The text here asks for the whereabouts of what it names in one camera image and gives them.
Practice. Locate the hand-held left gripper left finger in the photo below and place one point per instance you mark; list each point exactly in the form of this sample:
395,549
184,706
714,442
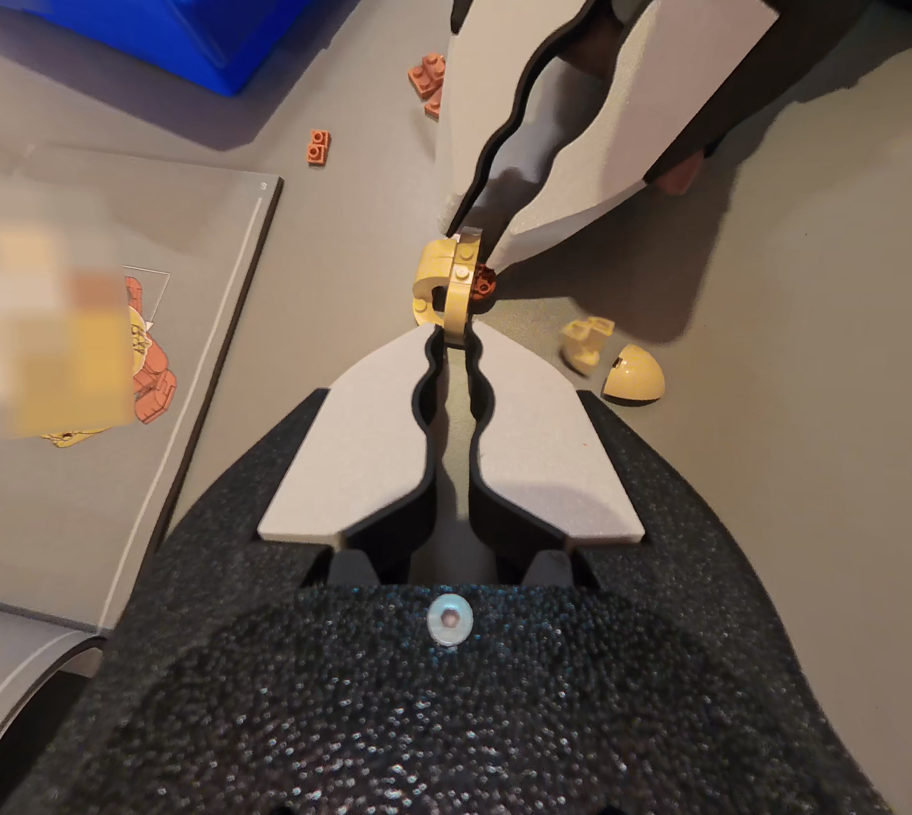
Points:
349,466

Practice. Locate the grey instruction booklet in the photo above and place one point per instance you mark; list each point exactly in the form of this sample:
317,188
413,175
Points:
199,330

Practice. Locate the grey desk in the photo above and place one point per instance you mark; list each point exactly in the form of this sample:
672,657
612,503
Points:
748,473

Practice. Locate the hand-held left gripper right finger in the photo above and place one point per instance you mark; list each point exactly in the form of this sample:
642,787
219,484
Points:
548,473

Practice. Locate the reddish brown stacked small plates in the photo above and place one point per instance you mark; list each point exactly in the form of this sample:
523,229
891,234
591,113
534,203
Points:
426,73

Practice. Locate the tan studded brick piece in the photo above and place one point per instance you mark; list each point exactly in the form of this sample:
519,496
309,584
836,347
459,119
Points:
586,344

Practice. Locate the tan curved brick assembly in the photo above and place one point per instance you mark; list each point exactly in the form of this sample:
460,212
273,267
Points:
449,287

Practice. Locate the reddish brown two-stud plate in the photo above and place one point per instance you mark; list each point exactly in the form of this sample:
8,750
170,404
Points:
319,147

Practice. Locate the blue plastic bin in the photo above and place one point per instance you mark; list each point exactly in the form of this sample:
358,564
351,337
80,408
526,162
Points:
214,9

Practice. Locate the person's right hand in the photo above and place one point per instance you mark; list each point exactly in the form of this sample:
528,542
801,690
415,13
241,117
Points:
680,173

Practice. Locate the tan dome brick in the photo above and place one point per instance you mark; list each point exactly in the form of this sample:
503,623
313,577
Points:
634,376

